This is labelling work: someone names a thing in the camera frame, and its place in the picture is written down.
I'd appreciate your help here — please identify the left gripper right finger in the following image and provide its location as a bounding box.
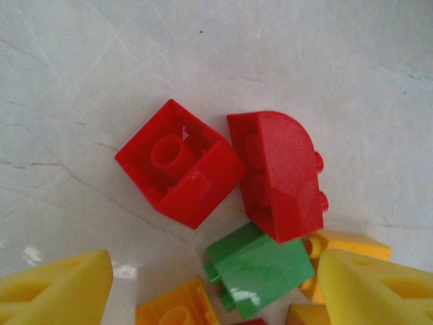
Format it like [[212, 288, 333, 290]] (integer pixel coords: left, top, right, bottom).
[[316, 248, 433, 325]]

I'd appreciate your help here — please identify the red rounded lego brick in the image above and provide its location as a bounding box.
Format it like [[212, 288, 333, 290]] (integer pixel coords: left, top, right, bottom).
[[226, 110, 330, 244]]

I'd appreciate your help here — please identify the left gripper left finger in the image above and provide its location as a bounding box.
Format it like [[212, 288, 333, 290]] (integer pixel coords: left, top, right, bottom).
[[0, 249, 114, 325]]

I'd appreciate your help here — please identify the yellow lego brick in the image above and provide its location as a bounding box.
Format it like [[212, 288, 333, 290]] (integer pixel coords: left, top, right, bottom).
[[135, 276, 221, 325], [286, 303, 332, 325], [300, 230, 392, 305]]

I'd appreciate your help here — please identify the green lego brick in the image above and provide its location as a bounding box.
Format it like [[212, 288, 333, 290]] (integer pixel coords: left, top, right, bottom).
[[202, 221, 315, 321]]

